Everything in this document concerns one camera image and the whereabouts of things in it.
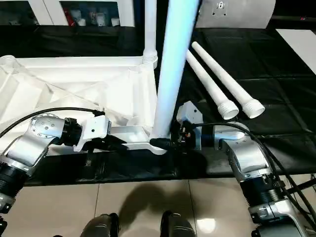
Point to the white plastic table top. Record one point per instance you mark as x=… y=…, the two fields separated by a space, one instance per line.
x=74 y=84

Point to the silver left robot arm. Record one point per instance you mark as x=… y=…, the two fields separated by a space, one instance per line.
x=34 y=143

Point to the dark grey robot foot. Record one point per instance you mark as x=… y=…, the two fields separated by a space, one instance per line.
x=177 y=226
x=101 y=227

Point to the small white jar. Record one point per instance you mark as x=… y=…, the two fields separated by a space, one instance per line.
x=115 y=21
x=81 y=21

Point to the black stand leg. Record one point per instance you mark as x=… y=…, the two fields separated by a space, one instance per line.
x=303 y=185

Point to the small red bottle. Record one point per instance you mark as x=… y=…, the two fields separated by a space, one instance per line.
x=69 y=18

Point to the white plastic bag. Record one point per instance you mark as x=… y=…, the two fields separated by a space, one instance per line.
x=242 y=12

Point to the white cabinet with glass doors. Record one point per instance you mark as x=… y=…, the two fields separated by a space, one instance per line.
x=49 y=10

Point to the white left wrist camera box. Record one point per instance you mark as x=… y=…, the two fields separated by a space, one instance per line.
x=93 y=131

